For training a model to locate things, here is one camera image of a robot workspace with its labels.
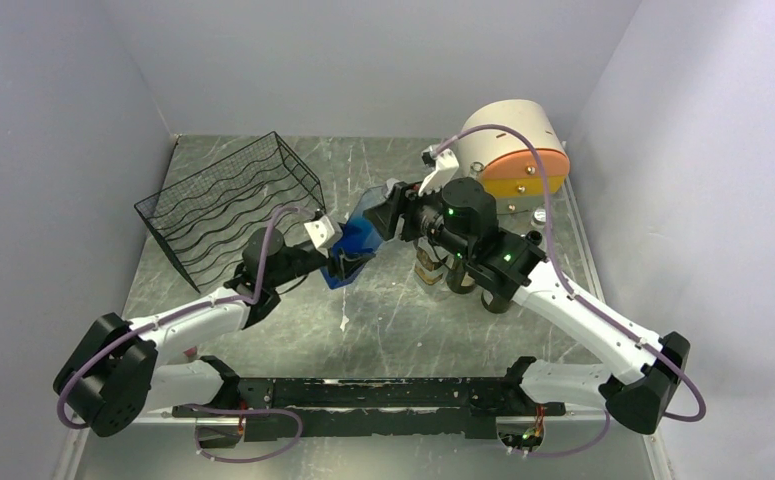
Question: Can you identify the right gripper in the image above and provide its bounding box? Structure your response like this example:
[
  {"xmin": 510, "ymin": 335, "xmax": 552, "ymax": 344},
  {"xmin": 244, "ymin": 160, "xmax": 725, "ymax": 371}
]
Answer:
[{"xmin": 364, "ymin": 174, "xmax": 474, "ymax": 264}]

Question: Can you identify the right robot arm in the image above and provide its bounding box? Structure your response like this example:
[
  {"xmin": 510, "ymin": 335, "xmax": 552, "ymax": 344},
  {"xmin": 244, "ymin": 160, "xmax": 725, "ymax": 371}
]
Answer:
[{"xmin": 363, "ymin": 178, "xmax": 691, "ymax": 435}]

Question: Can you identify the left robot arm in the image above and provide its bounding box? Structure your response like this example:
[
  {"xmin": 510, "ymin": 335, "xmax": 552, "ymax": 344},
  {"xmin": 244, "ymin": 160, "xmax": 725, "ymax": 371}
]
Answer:
[{"xmin": 53, "ymin": 221, "xmax": 383, "ymax": 437}]

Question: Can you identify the dark green wine bottle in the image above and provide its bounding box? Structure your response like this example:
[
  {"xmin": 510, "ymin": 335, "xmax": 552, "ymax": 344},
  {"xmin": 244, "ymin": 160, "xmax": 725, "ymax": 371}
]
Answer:
[{"xmin": 445, "ymin": 256, "xmax": 477, "ymax": 295}]

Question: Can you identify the olive green wine bottle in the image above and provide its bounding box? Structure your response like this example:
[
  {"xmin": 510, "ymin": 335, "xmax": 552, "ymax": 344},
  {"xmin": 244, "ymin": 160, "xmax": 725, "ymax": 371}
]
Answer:
[{"xmin": 481, "ymin": 289, "xmax": 513, "ymax": 315}]

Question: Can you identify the clear bottle silver cap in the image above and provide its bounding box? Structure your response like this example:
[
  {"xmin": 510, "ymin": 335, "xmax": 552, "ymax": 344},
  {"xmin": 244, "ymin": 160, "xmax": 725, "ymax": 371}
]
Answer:
[{"xmin": 526, "ymin": 207, "xmax": 550, "ymax": 250}]

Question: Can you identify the cream round bread box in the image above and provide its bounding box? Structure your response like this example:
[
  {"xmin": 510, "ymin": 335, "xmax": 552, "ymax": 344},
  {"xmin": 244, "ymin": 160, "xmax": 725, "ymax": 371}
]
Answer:
[{"xmin": 455, "ymin": 99, "xmax": 570, "ymax": 203}]

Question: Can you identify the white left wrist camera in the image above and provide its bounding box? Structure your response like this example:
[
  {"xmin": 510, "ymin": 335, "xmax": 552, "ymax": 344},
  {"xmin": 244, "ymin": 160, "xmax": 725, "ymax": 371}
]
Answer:
[{"xmin": 303, "ymin": 215, "xmax": 343, "ymax": 255}]

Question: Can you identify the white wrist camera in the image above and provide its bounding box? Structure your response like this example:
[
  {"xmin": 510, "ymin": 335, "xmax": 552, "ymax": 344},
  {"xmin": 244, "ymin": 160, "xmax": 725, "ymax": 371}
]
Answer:
[
  {"xmin": 303, "ymin": 215, "xmax": 343, "ymax": 255},
  {"xmin": 417, "ymin": 145, "xmax": 460, "ymax": 196}
]

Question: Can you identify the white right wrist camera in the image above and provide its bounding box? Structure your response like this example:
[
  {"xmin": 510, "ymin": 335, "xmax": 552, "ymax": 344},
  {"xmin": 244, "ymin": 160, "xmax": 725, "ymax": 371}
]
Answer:
[{"xmin": 417, "ymin": 145, "xmax": 460, "ymax": 196}]

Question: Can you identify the black wire wine rack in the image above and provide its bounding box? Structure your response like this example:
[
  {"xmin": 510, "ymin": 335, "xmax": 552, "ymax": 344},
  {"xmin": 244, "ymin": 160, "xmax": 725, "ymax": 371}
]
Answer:
[{"xmin": 134, "ymin": 132, "xmax": 325, "ymax": 292}]

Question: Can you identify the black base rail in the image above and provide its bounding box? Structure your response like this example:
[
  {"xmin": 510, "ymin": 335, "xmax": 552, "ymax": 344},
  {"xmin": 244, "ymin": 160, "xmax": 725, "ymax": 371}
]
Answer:
[{"xmin": 172, "ymin": 357, "xmax": 566, "ymax": 442}]

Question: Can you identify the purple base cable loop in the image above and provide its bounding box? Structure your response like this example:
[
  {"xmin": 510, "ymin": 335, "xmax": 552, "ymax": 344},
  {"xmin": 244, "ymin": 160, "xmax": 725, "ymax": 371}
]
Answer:
[{"xmin": 193, "ymin": 405, "xmax": 306, "ymax": 465}]

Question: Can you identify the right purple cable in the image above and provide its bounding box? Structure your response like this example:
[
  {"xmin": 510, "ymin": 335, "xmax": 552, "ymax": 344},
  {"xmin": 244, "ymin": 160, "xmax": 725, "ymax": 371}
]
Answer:
[{"xmin": 430, "ymin": 123, "xmax": 708, "ymax": 460}]

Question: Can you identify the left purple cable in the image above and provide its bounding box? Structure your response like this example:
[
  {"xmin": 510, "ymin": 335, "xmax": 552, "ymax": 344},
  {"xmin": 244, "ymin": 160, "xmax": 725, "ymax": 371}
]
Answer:
[{"xmin": 55, "ymin": 205, "xmax": 319, "ymax": 432}]

